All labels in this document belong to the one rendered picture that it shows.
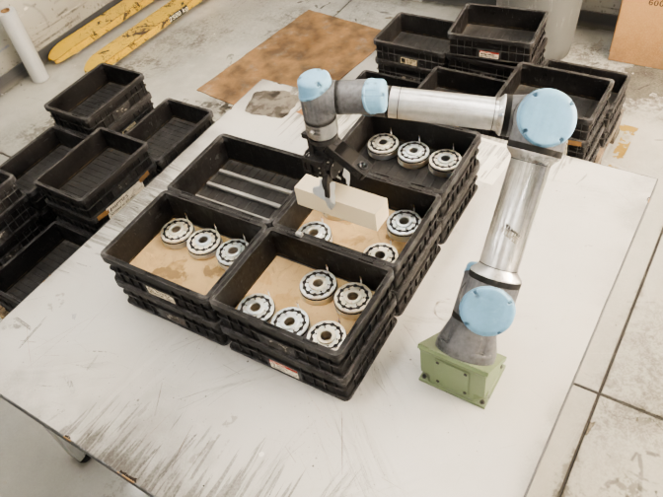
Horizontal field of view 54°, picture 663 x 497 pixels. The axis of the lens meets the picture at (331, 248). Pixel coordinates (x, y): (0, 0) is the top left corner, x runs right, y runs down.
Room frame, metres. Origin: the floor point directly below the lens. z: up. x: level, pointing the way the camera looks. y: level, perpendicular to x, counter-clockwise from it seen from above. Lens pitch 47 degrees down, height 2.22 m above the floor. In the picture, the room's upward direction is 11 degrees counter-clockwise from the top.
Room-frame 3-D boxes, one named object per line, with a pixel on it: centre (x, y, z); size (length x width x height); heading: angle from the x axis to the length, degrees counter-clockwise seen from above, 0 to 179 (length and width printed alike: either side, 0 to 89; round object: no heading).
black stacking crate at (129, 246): (1.34, 0.41, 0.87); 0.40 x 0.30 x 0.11; 52
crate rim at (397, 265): (1.33, -0.09, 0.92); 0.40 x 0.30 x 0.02; 52
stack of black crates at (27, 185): (2.52, 1.23, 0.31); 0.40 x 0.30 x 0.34; 140
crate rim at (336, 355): (1.10, 0.10, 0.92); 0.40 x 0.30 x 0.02; 52
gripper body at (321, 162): (1.24, -0.02, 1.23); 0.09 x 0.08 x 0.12; 50
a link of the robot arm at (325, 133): (1.24, -0.03, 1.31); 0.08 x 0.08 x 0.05
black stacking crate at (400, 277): (1.33, -0.09, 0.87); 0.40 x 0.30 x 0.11; 52
